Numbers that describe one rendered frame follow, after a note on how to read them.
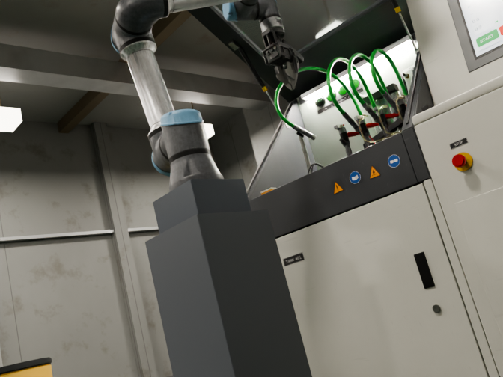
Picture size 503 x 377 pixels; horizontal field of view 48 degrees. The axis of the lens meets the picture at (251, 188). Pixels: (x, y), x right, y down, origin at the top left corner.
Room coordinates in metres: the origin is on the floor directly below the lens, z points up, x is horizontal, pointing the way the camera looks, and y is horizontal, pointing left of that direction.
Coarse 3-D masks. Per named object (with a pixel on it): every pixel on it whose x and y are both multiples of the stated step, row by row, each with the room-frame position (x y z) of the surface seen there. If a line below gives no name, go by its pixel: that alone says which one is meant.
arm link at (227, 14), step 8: (224, 8) 1.73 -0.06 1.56; (232, 8) 1.70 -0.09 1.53; (240, 8) 1.69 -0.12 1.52; (248, 8) 1.69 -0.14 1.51; (256, 8) 1.73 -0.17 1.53; (224, 16) 1.75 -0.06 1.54; (232, 16) 1.72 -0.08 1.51; (240, 16) 1.73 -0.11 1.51; (248, 16) 1.74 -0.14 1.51; (256, 16) 1.75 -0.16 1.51
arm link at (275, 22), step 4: (272, 16) 1.75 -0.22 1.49; (276, 16) 1.75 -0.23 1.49; (264, 20) 1.76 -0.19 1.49; (268, 20) 1.75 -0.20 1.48; (272, 20) 1.75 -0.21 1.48; (276, 20) 1.75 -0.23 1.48; (280, 20) 1.76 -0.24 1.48; (260, 24) 1.78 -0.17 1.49; (264, 24) 1.76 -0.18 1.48; (268, 24) 1.75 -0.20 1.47; (272, 24) 1.75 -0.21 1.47; (276, 24) 1.75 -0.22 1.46; (280, 24) 1.76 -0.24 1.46; (264, 28) 1.76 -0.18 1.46
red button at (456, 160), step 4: (464, 152) 1.52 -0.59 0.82; (456, 156) 1.50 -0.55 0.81; (460, 156) 1.49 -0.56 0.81; (464, 156) 1.49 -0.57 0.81; (468, 156) 1.52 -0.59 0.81; (452, 160) 1.51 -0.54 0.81; (456, 160) 1.50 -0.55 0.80; (460, 160) 1.49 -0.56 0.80; (464, 160) 1.49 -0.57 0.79; (468, 160) 1.52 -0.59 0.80; (472, 160) 1.51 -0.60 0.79; (456, 164) 1.50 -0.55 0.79; (460, 164) 1.50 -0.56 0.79; (464, 164) 1.50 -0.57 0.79; (468, 164) 1.52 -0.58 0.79; (460, 168) 1.54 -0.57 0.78; (464, 168) 1.53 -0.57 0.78; (468, 168) 1.52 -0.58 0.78
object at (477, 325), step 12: (432, 180) 1.59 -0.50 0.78; (432, 192) 1.60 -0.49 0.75; (432, 204) 1.60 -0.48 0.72; (444, 216) 1.59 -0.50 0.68; (444, 228) 1.60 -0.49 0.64; (444, 240) 1.60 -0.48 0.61; (456, 252) 1.59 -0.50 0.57; (456, 264) 1.60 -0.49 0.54; (456, 276) 1.60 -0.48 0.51; (468, 288) 1.59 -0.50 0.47; (468, 300) 1.60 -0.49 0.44; (468, 312) 1.61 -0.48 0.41; (480, 324) 1.59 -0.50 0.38; (480, 336) 1.60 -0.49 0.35; (480, 348) 1.61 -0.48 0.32; (492, 360) 1.59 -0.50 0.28; (492, 372) 1.60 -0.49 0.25
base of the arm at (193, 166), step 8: (184, 152) 1.43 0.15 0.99; (192, 152) 1.43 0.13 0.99; (200, 152) 1.44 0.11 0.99; (208, 152) 1.47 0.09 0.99; (176, 160) 1.44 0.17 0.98; (184, 160) 1.43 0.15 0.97; (192, 160) 1.43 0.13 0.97; (200, 160) 1.43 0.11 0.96; (208, 160) 1.45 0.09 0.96; (176, 168) 1.44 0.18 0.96; (184, 168) 1.42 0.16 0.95; (192, 168) 1.43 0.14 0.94; (200, 168) 1.42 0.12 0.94; (208, 168) 1.43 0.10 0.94; (216, 168) 1.46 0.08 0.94; (176, 176) 1.43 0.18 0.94; (184, 176) 1.42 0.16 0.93; (192, 176) 1.41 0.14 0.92; (200, 176) 1.42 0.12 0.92; (208, 176) 1.42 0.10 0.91; (216, 176) 1.44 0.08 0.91; (176, 184) 1.43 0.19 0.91
